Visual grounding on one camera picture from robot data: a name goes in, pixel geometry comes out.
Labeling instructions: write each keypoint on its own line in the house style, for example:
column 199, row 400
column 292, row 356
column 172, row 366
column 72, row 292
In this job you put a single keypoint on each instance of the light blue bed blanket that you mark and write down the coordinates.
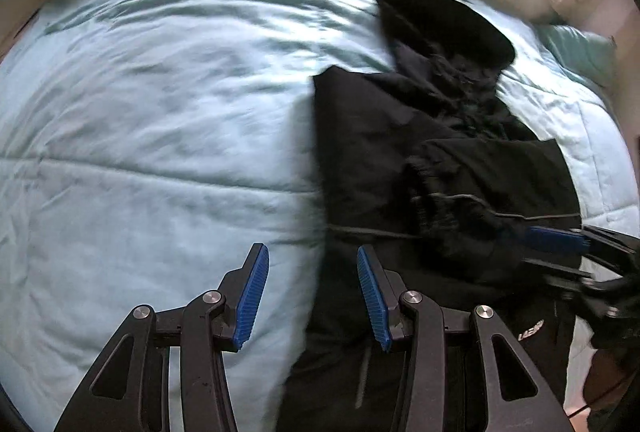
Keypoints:
column 150, row 137

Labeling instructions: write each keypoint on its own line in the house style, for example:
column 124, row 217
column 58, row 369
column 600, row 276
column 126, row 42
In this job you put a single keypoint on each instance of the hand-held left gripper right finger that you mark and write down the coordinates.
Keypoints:
column 373, row 299

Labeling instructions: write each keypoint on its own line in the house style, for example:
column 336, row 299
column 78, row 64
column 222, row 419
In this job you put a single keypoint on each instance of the black hooded jacket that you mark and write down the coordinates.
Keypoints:
column 400, row 137

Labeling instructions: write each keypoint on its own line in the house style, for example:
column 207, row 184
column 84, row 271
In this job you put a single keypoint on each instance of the teal pillow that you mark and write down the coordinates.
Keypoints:
column 575, row 52

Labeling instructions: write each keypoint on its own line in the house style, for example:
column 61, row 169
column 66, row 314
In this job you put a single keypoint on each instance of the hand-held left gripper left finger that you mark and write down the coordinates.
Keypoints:
column 251, row 299

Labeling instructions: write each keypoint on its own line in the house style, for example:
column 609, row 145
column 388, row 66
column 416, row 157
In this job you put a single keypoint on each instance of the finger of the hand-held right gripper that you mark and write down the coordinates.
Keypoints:
column 555, row 238
column 555, row 268

